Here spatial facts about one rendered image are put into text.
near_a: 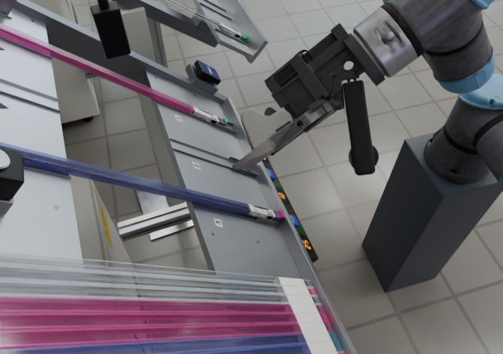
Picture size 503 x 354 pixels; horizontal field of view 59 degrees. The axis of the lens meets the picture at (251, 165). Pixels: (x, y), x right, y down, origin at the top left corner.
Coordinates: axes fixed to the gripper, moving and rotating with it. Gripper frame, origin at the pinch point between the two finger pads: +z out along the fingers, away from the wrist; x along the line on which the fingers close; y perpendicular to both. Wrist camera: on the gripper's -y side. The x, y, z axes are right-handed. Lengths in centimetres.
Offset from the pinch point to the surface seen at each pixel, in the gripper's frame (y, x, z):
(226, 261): -8.3, 3.0, 9.8
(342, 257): -40, -91, 20
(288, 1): 67, -195, -15
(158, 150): 23, -67, 41
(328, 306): -23.2, -5.8, 5.1
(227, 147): 6.0, -20.8, 7.9
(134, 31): 42, -39, 15
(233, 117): 11.0, -29.4, 5.6
